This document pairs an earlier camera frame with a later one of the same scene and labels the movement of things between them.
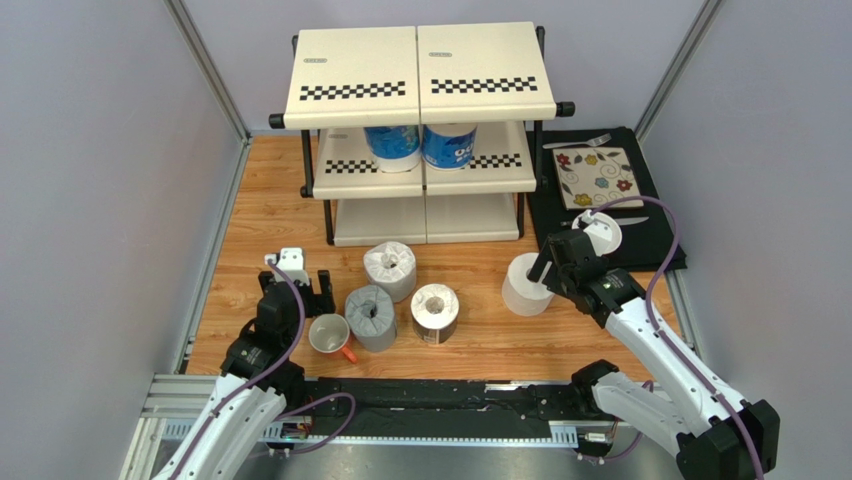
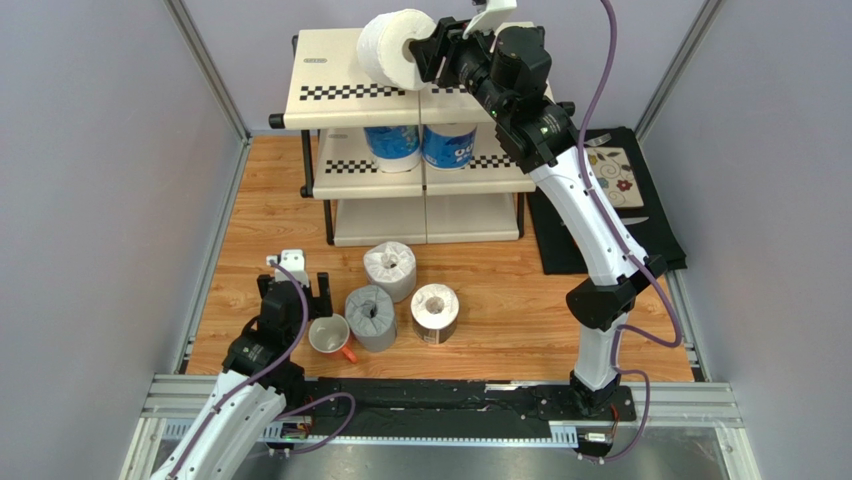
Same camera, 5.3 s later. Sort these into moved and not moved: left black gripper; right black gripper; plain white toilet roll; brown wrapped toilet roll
Moved: plain white toilet roll; right black gripper
Not moved: brown wrapped toilet roll; left black gripper
